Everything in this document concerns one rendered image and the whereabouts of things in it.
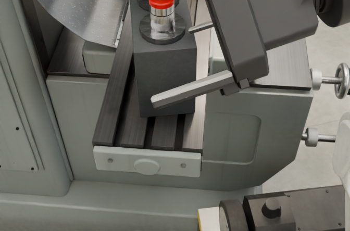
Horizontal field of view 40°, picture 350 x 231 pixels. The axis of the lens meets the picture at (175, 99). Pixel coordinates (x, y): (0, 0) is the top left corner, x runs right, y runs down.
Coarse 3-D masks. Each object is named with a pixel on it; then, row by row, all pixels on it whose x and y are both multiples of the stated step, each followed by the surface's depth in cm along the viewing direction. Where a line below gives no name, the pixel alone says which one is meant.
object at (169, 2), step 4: (152, 0) 87; (156, 0) 87; (164, 0) 87; (168, 0) 87; (172, 0) 87; (152, 4) 87; (156, 4) 86; (160, 4) 86; (164, 4) 86; (168, 4) 86; (172, 4) 87; (160, 8) 87; (164, 8) 87
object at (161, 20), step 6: (150, 6) 88; (150, 12) 89; (156, 12) 87; (162, 12) 87; (168, 12) 88; (150, 18) 90; (156, 18) 88; (162, 18) 88; (168, 18) 89; (156, 24) 90; (162, 24) 89; (168, 24) 90; (156, 30) 91; (162, 30) 90; (168, 30) 91
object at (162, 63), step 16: (144, 0) 98; (176, 0) 97; (144, 16) 94; (176, 16) 94; (144, 32) 91; (160, 32) 91; (176, 32) 90; (144, 48) 89; (160, 48) 89; (176, 48) 89; (192, 48) 90; (144, 64) 91; (160, 64) 91; (176, 64) 92; (192, 64) 92; (144, 80) 94; (160, 80) 95; (176, 80) 95; (192, 80) 96; (144, 96) 98; (144, 112) 101; (160, 112) 102; (176, 112) 102; (192, 112) 103
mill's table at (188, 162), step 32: (192, 0) 135; (128, 32) 122; (128, 64) 114; (128, 96) 110; (96, 128) 101; (128, 128) 101; (160, 128) 100; (192, 128) 100; (96, 160) 100; (128, 160) 99; (160, 160) 98; (192, 160) 97
